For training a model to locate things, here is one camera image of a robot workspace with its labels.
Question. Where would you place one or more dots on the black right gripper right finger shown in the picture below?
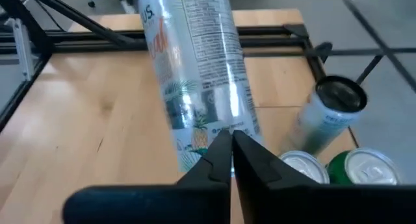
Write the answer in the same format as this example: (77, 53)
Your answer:
(292, 204)

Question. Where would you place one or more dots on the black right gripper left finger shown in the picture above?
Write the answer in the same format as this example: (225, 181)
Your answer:
(182, 204)

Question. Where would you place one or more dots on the tall white can black top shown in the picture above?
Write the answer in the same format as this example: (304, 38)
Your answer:
(325, 126)

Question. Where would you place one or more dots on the red Coca-Cola can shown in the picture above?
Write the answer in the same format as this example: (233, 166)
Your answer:
(305, 167)

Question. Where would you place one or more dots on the green Sprite can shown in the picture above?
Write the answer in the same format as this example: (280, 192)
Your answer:
(370, 169)

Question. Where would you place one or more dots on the black aluminium table frame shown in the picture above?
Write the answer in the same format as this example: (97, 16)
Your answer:
(97, 39)

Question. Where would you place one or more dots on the tall white can pineapple print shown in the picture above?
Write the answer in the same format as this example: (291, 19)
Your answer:
(201, 55)

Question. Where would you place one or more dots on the white metal bracket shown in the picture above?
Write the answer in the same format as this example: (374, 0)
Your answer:
(24, 48)

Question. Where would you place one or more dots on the rolling chair base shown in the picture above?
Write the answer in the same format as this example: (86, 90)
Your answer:
(125, 3)

